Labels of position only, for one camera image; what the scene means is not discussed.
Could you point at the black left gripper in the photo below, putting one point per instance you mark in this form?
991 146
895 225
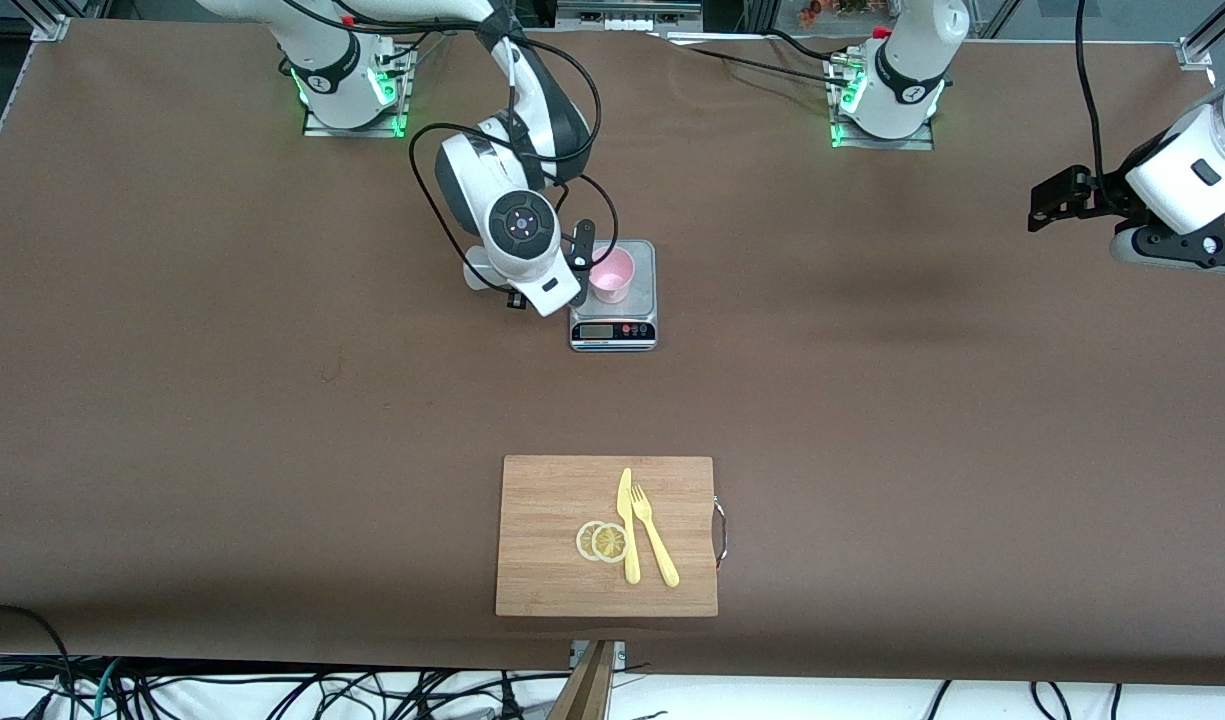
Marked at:
1109 195

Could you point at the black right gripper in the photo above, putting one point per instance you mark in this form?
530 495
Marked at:
581 248

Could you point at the pink plastic cup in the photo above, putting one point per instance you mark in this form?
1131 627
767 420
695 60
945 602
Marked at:
612 275

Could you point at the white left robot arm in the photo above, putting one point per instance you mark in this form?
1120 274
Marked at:
912 60

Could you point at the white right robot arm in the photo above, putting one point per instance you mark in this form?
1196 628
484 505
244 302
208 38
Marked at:
517 225

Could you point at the silver digital kitchen scale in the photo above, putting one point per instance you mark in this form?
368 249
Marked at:
644 305

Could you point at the white power strip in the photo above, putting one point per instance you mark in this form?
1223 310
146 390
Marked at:
629 25

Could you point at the brown table cover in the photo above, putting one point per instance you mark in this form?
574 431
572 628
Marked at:
872 400

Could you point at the wooden cutting board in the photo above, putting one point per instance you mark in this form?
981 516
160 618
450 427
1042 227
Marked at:
542 520

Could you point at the lemon slice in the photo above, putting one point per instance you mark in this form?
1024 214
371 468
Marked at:
583 541
609 543

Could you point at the yellow plastic knife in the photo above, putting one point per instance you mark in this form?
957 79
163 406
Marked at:
632 560

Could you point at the yellow plastic fork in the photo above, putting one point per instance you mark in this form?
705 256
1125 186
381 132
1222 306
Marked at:
662 560

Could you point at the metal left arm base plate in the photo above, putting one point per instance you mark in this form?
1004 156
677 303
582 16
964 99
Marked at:
912 144

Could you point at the aluminium frame corner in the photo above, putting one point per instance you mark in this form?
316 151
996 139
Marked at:
50 25
1197 52

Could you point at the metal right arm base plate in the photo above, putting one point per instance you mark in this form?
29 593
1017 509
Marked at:
372 129

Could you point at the small metal bracket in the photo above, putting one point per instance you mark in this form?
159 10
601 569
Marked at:
620 655

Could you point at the wooden post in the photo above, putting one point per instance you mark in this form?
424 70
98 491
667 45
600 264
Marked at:
587 690

